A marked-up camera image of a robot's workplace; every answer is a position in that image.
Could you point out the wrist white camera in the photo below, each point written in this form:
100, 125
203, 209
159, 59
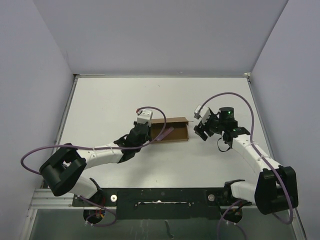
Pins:
202, 114
144, 116

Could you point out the brown cardboard box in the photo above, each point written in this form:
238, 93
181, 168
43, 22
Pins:
176, 130

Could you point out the pink purple marker pen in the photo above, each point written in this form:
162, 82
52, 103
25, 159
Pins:
164, 134

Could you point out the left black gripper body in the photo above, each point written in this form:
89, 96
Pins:
147, 137

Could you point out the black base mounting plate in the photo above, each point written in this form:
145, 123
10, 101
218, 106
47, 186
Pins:
160, 204

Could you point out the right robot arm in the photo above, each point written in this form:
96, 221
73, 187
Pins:
275, 188

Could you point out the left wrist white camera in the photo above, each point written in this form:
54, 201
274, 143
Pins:
144, 116

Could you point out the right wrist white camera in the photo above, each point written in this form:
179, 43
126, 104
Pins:
202, 114

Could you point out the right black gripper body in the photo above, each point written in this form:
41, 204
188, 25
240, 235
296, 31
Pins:
212, 125

